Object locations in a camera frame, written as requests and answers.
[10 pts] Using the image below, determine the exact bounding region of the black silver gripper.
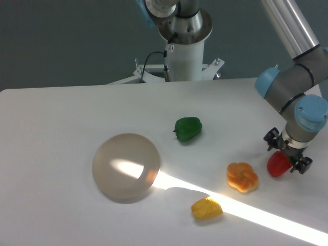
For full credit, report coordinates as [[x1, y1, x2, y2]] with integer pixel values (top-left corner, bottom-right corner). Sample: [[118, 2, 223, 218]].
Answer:
[[263, 127, 313, 174]]

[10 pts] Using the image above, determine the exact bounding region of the red toy pepper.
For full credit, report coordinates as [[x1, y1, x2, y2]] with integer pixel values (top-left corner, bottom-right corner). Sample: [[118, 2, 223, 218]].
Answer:
[[266, 151, 292, 177]]

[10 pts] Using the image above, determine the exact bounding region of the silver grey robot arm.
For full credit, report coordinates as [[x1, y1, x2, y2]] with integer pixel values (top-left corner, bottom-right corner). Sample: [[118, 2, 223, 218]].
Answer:
[[136, 1, 327, 174]]

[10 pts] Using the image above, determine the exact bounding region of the green toy pepper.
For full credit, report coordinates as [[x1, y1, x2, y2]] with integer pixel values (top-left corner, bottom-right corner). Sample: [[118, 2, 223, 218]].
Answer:
[[173, 117, 202, 142]]

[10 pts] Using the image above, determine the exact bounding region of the orange knotted bread roll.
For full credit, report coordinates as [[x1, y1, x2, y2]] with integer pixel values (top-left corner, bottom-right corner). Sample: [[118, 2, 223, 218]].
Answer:
[[227, 162, 259, 193]]

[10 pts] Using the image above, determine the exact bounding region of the yellow toy food piece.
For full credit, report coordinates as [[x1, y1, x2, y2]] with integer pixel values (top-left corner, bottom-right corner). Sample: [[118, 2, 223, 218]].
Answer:
[[191, 197, 223, 220]]

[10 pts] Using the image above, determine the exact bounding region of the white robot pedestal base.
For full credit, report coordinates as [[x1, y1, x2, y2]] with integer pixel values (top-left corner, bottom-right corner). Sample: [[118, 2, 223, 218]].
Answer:
[[105, 7, 224, 86]]

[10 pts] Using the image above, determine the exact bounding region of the black cable with connector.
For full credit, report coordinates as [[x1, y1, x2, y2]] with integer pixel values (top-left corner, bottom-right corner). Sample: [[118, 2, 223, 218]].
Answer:
[[139, 32, 179, 83]]

